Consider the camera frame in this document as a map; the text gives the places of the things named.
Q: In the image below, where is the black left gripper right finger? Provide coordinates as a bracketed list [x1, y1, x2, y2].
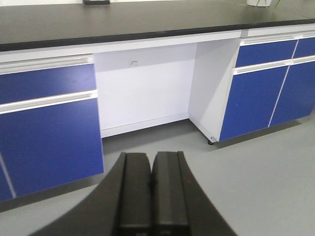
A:
[152, 151, 236, 236]

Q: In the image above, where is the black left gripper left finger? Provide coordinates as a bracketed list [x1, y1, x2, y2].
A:
[112, 152, 152, 236]

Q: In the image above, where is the blue white lab cabinet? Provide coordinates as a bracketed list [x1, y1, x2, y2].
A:
[0, 24, 315, 202]

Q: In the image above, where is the black box on far counter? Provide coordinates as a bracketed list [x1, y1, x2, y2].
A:
[82, 0, 110, 6]

